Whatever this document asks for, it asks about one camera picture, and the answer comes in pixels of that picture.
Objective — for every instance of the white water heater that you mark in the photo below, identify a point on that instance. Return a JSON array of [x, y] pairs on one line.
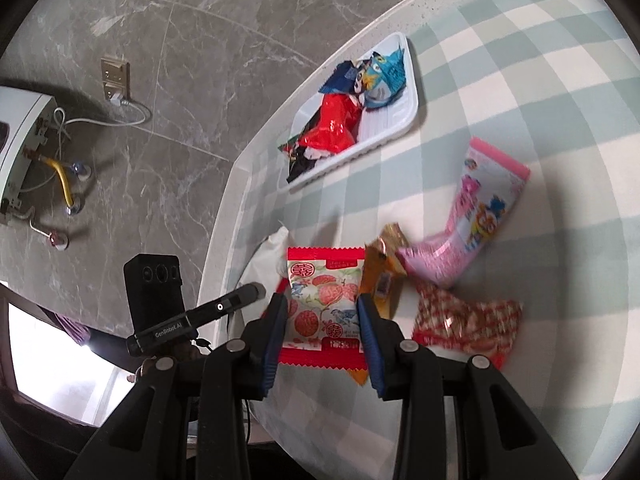
[[20, 135]]

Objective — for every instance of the orange snack packet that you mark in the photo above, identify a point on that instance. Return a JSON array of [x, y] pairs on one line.
[[382, 265]]

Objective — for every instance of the blue snack packet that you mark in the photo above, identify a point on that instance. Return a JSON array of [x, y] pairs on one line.
[[340, 77]]

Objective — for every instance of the black snack packet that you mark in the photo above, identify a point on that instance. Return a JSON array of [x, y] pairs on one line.
[[302, 165]]

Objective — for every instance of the long white snack packet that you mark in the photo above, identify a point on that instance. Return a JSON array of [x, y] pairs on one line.
[[262, 265]]

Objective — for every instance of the blue panda print packet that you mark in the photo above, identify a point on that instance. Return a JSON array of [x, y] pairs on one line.
[[385, 75]]

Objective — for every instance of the purple cloth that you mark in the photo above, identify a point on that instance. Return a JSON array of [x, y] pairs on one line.
[[72, 329]]

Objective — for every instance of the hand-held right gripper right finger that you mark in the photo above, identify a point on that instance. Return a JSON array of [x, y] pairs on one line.
[[370, 345]]

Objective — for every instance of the red fruit print packet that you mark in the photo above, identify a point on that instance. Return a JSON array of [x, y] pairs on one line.
[[322, 305]]

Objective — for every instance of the red white patterned packet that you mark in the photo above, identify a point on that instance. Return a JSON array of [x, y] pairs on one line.
[[465, 320]]

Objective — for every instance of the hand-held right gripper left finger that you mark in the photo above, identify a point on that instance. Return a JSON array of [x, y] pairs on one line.
[[272, 340]]

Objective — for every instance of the white plastic tray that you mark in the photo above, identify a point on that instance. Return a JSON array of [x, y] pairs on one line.
[[390, 120]]

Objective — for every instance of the gold wall socket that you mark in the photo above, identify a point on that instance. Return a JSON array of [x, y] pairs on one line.
[[116, 77]]

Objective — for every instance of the red snack packet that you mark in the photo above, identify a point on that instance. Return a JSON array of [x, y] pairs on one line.
[[332, 125]]

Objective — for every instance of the white power plug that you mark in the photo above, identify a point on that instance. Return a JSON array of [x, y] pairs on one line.
[[116, 98]]

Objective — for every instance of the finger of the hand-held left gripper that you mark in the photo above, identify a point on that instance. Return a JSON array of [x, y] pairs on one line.
[[230, 302]]

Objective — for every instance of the pink snack packet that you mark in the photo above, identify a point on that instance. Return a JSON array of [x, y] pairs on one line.
[[470, 210]]

